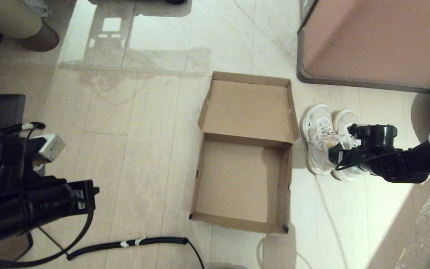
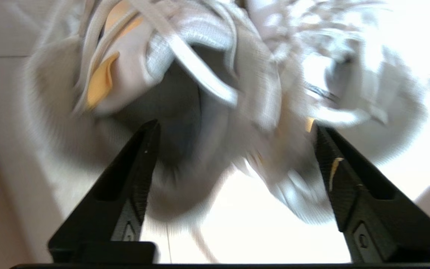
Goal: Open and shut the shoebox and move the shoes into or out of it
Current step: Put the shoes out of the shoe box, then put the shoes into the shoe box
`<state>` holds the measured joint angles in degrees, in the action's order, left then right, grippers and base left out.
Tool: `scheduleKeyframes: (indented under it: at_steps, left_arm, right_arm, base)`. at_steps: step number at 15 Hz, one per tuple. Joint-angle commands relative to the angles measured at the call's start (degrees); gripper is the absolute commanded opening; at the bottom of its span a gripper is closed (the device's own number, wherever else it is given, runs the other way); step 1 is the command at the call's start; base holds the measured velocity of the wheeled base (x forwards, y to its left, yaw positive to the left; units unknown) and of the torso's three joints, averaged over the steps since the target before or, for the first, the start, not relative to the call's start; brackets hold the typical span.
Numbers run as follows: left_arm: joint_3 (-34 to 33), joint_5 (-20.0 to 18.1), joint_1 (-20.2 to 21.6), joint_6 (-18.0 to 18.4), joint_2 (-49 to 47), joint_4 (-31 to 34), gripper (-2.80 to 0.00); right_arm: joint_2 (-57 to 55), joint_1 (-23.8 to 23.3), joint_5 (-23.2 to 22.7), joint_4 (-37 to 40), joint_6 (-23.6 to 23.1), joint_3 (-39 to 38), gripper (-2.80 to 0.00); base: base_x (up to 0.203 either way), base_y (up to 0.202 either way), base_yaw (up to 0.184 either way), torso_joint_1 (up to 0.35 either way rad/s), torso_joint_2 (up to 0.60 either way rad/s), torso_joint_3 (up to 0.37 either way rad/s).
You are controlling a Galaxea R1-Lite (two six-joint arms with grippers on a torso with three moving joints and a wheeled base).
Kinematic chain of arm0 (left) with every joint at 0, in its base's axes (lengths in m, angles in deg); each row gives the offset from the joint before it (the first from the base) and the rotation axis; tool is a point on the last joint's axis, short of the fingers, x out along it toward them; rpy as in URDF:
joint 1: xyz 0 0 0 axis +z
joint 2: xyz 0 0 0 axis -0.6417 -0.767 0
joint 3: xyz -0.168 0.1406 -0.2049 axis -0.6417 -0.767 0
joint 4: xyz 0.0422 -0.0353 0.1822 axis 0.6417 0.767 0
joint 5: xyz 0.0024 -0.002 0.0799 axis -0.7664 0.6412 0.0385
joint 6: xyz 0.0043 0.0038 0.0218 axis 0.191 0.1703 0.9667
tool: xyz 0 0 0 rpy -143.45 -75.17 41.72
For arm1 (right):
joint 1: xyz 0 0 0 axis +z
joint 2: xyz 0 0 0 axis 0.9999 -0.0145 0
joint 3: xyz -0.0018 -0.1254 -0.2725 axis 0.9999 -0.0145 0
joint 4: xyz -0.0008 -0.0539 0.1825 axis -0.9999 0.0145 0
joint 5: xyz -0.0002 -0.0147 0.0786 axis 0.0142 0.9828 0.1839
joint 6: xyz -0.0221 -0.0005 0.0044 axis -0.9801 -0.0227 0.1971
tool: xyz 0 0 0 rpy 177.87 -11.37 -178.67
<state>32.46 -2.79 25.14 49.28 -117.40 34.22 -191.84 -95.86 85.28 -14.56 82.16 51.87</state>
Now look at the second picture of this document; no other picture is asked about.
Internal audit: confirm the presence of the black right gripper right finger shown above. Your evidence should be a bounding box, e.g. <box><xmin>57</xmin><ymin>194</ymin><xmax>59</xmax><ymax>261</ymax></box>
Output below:
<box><xmin>314</xmin><ymin>125</ymin><xmax>430</xmax><ymax>263</ymax></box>

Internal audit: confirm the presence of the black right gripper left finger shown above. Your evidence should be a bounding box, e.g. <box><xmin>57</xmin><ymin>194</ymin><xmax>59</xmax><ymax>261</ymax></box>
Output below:
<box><xmin>49</xmin><ymin>120</ymin><xmax>160</xmax><ymax>244</ymax></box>

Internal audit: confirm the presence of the white mesh sneaker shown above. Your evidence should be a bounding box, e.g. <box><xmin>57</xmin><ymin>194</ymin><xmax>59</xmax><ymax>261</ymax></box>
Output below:
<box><xmin>25</xmin><ymin>0</ymin><xmax>286</xmax><ymax>225</ymax></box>
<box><xmin>245</xmin><ymin>0</ymin><xmax>430</xmax><ymax>225</ymax></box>

